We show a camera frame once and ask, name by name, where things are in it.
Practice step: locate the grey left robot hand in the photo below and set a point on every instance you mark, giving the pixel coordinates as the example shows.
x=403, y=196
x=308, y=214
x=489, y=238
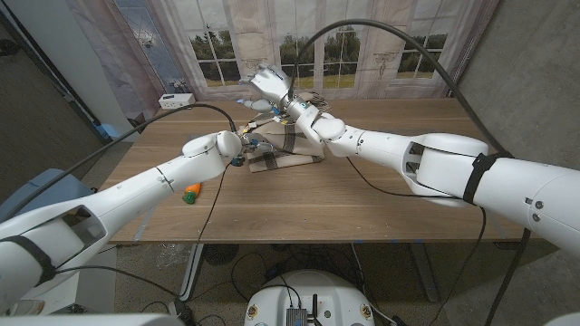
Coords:
x=254, y=145

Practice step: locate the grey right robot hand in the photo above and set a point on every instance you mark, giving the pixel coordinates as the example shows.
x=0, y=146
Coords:
x=272, y=88

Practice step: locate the cream plaid scarf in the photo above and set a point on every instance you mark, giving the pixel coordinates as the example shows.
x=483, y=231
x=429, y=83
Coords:
x=281, y=149

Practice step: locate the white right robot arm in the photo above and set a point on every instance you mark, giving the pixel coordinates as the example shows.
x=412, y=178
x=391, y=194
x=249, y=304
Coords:
x=453, y=167

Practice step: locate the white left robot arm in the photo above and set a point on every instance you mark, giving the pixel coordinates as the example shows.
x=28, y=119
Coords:
x=127, y=204

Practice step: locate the orange toy carrot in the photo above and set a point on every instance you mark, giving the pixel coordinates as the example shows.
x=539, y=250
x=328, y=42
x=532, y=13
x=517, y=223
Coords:
x=192, y=192

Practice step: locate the printed window backdrop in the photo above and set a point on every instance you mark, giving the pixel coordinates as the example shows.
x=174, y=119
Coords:
x=317, y=27

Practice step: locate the white power strip box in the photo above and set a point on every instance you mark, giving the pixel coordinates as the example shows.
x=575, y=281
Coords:
x=176, y=102

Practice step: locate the white table leg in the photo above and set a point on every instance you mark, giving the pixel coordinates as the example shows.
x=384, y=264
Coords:
x=190, y=271

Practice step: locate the white robot torso base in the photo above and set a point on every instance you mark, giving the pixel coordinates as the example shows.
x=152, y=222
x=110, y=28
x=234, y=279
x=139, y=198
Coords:
x=312, y=290

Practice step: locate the small grey electronics box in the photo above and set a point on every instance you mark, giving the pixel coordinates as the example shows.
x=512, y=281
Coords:
x=296, y=317

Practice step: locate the grey table leg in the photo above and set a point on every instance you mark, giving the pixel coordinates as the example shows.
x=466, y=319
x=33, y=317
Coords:
x=425, y=271

